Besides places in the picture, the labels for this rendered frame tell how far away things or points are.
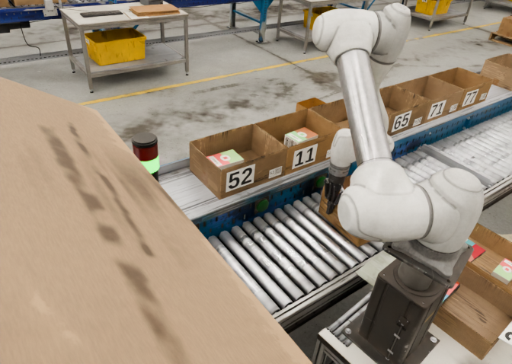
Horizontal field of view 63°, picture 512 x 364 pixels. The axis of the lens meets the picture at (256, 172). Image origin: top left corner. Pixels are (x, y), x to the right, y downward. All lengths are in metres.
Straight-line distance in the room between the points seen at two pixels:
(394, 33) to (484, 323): 1.16
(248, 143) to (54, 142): 2.13
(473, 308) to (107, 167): 1.85
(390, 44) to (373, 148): 0.42
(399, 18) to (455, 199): 0.61
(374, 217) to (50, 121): 0.98
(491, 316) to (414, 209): 0.90
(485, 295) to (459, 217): 0.83
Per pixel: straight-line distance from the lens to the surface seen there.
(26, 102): 0.21
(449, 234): 1.26
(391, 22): 1.48
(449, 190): 1.20
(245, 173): 1.95
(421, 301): 1.44
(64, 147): 0.18
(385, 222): 1.13
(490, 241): 2.27
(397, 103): 3.05
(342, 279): 1.88
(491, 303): 2.02
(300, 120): 2.47
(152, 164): 0.88
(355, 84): 1.30
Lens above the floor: 2.09
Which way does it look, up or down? 34 degrees down
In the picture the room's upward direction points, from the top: 5 degrees clockwise
